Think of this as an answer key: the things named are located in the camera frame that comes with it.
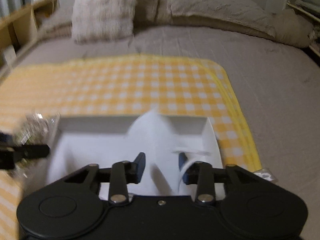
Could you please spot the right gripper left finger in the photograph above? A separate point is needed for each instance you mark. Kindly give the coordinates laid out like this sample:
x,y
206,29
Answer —
x,y
123,173

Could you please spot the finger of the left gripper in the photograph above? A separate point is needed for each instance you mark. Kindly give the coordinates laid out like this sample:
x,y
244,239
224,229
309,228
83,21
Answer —
x,y
12,153

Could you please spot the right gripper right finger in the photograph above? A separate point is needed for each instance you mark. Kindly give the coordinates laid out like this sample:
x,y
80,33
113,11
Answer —
x,y
200,173

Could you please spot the clear crinkly packet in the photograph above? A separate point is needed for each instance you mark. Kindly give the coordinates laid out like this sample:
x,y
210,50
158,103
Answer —
x,y
35,129

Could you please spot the white shallow box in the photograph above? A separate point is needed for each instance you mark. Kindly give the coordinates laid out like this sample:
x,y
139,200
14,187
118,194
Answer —
x,y
101,140

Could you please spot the white face mask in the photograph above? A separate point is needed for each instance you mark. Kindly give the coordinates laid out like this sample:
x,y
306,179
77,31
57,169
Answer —
x,y
171,144

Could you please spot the light blue wipe packet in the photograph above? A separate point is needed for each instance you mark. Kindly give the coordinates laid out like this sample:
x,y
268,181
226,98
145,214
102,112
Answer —
x,y
266,174

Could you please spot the yellow checkered blanket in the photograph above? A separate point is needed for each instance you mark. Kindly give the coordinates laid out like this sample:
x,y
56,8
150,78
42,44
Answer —
x,y
129,85

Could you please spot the wooden side shelf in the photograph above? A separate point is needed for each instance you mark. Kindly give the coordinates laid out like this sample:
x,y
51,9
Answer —
x,y
20,29

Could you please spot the grey bed sheet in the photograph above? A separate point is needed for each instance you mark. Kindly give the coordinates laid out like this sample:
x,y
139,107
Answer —
x,y
277,87

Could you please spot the white fluffy pillow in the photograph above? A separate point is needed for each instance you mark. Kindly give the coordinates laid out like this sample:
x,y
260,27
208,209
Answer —
x,y
94,20

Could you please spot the beige right bed pillow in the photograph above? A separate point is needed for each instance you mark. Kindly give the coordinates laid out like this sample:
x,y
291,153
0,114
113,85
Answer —
x,y
243,16

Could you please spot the beige rolled duvet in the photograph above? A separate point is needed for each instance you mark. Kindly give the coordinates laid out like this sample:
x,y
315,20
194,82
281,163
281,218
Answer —
x,y
291,29

